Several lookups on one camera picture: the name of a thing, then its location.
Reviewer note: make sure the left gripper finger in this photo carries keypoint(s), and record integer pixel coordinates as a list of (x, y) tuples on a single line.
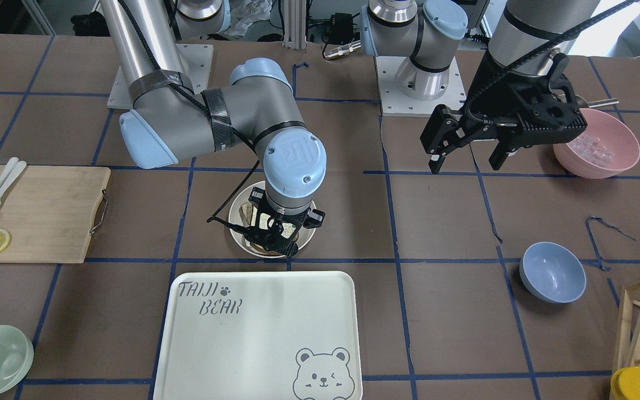
[(437, 158), (500, 154)]

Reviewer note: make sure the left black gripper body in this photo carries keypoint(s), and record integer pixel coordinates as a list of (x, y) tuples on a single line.
[(491, 93)]

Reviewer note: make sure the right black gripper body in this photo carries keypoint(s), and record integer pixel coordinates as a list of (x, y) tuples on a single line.
[(311, 219)]

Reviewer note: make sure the cream round plate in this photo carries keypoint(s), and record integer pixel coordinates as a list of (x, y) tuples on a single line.
[(305, 234)]

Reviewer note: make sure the bread slice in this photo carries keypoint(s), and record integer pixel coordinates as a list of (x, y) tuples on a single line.
[(248, 212), (259, 247)]

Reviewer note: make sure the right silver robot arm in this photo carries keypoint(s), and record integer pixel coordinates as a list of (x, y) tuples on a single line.
[(169, 123)]

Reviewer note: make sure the bread slice on plate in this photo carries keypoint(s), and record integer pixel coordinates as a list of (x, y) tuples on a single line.
[(248, 212)]

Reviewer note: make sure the metal scoop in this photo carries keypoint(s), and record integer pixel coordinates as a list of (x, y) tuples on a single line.
[(583, 103)]

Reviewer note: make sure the pink bowl with ice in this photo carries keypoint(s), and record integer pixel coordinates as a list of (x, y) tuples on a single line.
[(606, 148)]

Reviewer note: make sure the cream bear tray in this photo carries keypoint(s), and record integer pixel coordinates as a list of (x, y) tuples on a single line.
[(260, 335)]

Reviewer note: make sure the blue bowl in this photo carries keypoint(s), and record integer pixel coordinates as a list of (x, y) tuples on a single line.
[(552, 273)]

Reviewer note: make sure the wooden cutting board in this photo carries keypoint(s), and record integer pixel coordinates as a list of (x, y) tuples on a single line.
[(50, 211)]

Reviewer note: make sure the yellow mug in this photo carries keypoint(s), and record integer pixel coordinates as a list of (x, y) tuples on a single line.
[(625, 383)]

